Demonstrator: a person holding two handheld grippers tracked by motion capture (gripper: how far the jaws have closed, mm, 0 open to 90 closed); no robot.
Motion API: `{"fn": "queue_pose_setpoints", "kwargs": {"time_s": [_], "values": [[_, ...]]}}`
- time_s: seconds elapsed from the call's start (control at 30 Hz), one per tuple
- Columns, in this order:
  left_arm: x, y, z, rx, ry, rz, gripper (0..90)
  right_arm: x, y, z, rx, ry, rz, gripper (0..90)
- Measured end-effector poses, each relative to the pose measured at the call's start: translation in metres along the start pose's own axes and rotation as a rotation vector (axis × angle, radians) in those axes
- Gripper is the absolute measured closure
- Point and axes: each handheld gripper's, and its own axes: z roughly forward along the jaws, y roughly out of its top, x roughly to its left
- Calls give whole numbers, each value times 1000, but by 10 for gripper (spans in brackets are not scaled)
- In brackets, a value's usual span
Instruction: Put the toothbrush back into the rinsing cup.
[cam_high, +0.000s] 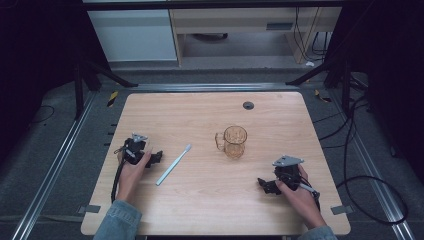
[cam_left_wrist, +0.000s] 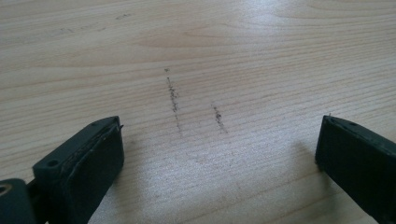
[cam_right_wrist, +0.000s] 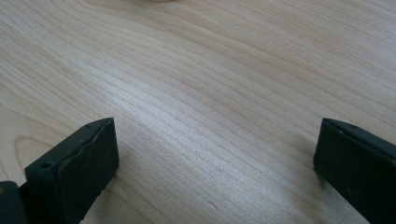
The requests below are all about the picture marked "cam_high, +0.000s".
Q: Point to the white cabinet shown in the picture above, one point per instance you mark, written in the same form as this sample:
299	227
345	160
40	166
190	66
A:
133	35

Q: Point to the person's left hand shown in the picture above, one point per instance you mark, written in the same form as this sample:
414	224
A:
130	180

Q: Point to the aluminium floor rail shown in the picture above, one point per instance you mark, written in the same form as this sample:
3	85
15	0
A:
50	173
213	87
376	180

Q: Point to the black metal stand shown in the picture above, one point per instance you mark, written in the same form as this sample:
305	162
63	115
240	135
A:
333	71
87	71

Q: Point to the person's right hand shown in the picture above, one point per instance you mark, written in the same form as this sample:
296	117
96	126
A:
301	200

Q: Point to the amber glass mug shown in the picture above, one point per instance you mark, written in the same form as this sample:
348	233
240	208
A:
234	141

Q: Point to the yellow black striped tape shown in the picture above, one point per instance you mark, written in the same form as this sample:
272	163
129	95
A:
321	96
112	98

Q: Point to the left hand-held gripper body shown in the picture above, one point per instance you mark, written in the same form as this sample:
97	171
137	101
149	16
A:
134	150

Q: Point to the light blue toothbrush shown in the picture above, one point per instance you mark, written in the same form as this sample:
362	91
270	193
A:
173	165

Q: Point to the grey tape piece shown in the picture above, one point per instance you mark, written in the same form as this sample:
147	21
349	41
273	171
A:
89	209
341	210

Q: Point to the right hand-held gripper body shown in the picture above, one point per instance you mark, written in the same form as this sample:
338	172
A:
287	170

